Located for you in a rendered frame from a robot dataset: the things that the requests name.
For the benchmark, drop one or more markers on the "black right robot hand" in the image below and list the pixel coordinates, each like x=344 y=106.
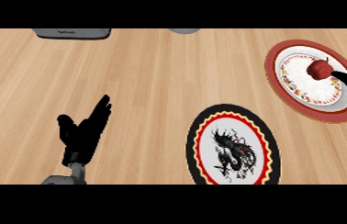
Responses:
x=339 y=75

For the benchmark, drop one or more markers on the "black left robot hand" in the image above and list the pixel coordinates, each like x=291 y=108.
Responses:
x=82 y=135

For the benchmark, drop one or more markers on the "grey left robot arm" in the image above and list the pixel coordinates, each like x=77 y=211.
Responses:
x=74 y=175

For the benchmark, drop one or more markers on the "red bell pepper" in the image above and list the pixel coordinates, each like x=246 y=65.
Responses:
x=319 y=69

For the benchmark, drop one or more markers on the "red rimmed white plate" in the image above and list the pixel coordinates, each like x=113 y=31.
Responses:
x=307 y=80

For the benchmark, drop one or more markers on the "black rimmed dragon plate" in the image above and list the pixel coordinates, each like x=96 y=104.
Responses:
x=232 y=146

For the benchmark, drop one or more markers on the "grey flat appliance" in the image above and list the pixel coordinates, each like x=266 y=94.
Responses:
x=74 y=33

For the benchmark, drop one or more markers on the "grey round object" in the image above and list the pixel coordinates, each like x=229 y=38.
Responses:
x=184 y=31

